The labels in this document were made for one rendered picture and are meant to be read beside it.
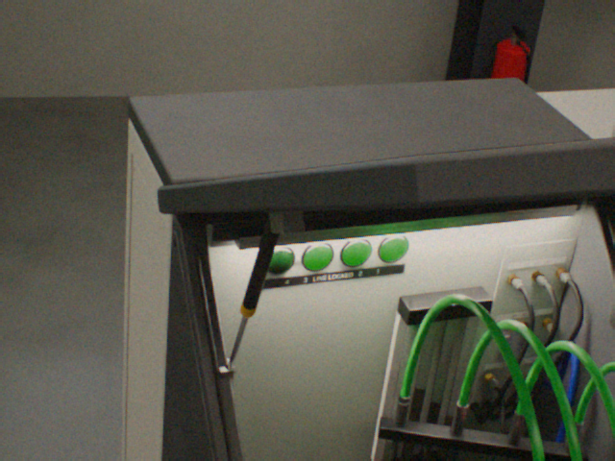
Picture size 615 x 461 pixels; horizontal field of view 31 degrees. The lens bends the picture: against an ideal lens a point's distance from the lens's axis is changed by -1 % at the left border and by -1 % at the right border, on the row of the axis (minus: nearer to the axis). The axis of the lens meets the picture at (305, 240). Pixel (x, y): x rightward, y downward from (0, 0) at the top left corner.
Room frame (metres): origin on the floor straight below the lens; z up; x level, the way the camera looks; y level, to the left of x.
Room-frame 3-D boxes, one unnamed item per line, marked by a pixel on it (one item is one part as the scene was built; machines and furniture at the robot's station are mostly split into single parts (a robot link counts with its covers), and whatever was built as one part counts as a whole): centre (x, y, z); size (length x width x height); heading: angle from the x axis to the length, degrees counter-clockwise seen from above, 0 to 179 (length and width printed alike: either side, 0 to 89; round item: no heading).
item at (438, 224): (1.41, -0.15, 1.43); 0.54 x 0.03 x 0.02; 114
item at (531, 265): (1.51, -0.38, 1.20); 0.13 x 0.03 x 0.31; 114
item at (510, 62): (4.90, -0.86, 0.29); 0.17 x 0.15 x 0.54; 107
